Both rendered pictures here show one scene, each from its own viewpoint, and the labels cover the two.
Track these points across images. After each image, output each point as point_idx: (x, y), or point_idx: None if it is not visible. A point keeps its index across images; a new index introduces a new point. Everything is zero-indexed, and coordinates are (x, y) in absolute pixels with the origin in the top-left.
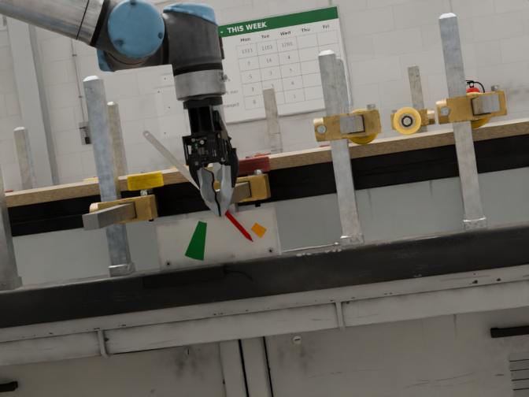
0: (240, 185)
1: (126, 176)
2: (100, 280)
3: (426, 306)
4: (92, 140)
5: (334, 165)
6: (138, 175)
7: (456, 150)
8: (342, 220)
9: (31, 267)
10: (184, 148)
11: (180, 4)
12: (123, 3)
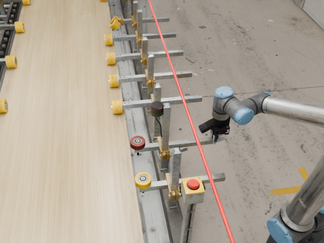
0: (184, 139)
1: (57, 219)
2: (181, 211)
3: None
4: (179, 171)
5: (160, 118)
6: (151, 178)
7: (150, 93)
8: (159, 132)
9: None
10: (229, 130)
11: (232, 90)
12: (272, 95)
